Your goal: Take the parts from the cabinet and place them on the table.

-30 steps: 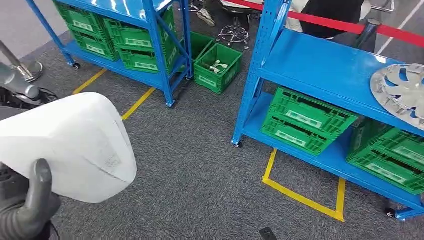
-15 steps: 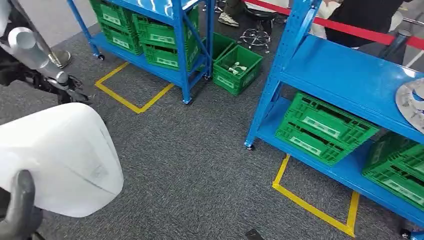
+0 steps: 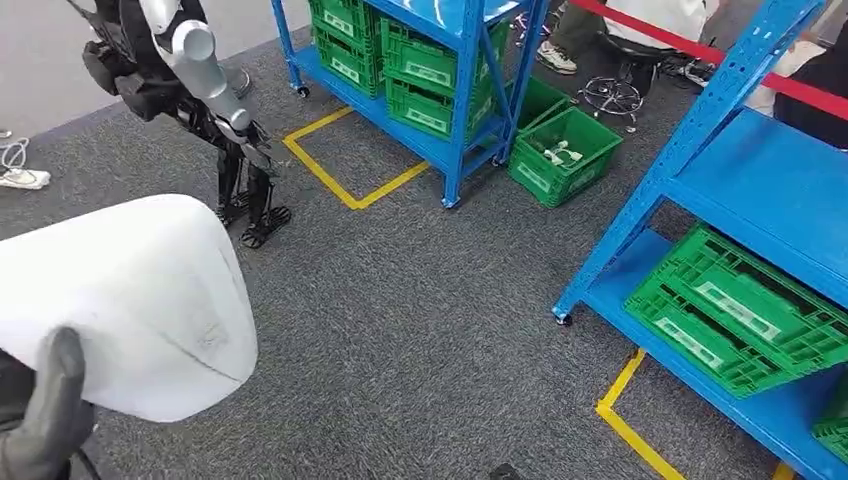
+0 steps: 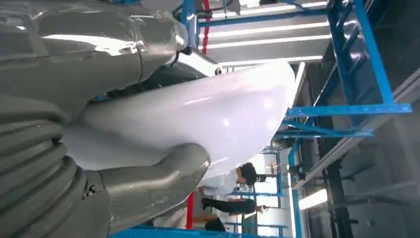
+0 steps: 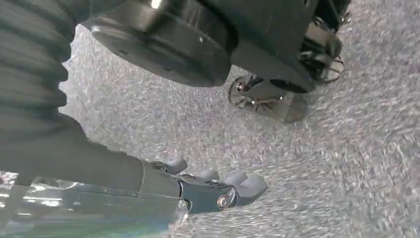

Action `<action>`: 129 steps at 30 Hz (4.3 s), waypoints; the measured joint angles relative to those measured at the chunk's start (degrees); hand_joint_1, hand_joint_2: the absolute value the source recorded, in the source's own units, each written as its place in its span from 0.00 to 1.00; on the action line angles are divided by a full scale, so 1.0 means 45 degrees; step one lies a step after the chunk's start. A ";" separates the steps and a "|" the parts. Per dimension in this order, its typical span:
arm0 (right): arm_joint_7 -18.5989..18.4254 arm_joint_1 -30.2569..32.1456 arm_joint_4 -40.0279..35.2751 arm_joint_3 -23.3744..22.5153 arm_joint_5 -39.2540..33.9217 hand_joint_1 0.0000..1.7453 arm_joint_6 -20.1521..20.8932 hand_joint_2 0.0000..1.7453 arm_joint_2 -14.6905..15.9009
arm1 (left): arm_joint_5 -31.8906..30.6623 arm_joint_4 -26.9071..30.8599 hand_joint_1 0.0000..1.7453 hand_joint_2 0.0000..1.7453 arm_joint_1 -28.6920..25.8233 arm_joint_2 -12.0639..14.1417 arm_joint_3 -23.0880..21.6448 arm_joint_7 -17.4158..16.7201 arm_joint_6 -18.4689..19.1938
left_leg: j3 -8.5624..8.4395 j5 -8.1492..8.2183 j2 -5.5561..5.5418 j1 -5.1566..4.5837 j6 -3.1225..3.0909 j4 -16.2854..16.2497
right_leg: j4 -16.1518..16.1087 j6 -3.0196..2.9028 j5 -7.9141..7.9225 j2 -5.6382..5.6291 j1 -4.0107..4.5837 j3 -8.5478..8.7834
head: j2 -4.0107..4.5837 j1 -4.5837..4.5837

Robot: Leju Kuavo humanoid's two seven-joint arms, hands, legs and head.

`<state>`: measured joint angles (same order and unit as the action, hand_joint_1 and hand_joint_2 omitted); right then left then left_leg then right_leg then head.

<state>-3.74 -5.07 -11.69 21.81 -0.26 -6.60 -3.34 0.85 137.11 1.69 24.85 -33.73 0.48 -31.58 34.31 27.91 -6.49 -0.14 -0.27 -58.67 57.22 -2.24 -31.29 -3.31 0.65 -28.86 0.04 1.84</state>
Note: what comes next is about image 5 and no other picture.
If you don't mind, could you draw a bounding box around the black robot right leg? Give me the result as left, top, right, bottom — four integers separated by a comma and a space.
82, 0, 352, 125

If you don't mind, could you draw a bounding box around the robot right arm ribbed sleeve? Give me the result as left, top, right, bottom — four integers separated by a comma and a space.
0, 0, 78, 145

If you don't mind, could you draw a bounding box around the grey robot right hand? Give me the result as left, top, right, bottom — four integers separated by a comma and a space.
0, 113, 268, 238

